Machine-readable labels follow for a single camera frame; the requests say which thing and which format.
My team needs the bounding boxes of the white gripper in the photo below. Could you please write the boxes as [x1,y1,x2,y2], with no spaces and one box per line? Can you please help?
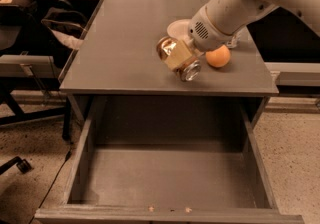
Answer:
[164,2,249,71]

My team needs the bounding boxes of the orange soda can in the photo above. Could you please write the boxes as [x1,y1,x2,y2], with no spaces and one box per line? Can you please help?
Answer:
[156,37,201,82]

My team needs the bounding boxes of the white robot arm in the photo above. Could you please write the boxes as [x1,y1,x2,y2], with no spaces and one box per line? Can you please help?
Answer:
[164,0,320,71]

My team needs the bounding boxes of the grey cabinet with top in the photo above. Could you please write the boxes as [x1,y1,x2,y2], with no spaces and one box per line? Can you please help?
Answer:
[61,0,277,144]

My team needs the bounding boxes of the open grey top drawer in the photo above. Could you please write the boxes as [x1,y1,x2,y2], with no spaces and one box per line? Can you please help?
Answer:
[35,96,304,224]

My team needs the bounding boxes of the white paper bowl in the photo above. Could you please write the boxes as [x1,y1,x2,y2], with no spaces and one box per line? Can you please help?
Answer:
[167,19,191,41]

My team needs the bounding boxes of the orange fruit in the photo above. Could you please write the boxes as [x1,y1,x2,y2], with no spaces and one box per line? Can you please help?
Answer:
[205,45,231,68]

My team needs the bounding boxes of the clear plastic water bottle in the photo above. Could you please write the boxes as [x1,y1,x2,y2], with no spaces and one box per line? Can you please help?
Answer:
[227,31,241,49]

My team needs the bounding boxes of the dark bag with white cloth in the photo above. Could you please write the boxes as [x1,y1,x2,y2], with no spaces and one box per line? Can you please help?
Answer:
[41,0,88,50]

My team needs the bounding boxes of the black office chair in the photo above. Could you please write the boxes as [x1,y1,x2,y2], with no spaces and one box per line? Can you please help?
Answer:
[0,0,73,175]

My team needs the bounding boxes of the grey bench left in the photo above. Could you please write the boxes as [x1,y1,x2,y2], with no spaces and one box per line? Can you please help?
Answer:
[0,55,61,78]

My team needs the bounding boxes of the black floor cable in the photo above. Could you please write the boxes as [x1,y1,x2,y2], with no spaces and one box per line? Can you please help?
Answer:
[28,147,74,224]

